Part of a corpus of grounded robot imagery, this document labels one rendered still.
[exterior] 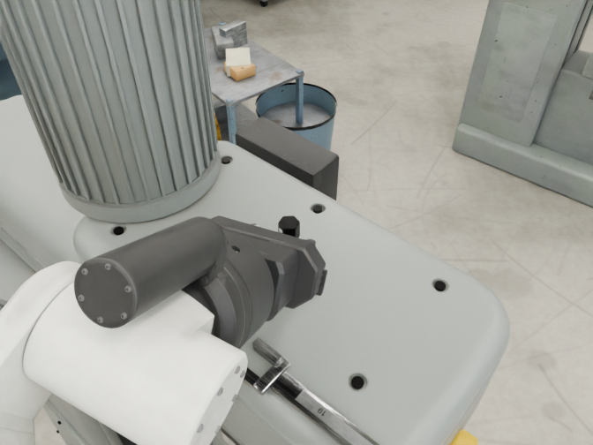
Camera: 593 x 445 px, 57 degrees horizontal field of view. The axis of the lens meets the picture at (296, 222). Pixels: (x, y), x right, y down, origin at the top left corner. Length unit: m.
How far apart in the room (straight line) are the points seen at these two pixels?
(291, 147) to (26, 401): 0.76
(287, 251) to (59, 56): 0.27
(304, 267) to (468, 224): 3.04
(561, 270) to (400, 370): 2.91
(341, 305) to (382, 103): 3.90
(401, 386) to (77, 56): 0.41
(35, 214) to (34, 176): 0.09
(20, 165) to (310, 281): 0.68
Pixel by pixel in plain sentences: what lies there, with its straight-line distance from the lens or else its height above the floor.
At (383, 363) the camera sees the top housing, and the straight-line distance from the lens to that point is 0.52.
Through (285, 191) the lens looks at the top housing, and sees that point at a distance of 0.67.
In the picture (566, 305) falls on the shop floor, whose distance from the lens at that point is 3.24.
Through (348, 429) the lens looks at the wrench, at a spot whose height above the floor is 1.90.
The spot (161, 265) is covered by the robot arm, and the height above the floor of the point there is 2.13.
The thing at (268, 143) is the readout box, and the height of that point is 1.72.
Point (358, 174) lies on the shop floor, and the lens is 3.67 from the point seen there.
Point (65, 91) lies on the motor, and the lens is 0.56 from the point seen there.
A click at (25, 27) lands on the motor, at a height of 2.12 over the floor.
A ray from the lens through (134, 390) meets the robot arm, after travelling 0.28.
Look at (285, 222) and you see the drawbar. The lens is 0.53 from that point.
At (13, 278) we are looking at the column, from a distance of 1.12.
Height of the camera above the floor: 2.33
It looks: 45 degrees down
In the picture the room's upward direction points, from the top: straight up
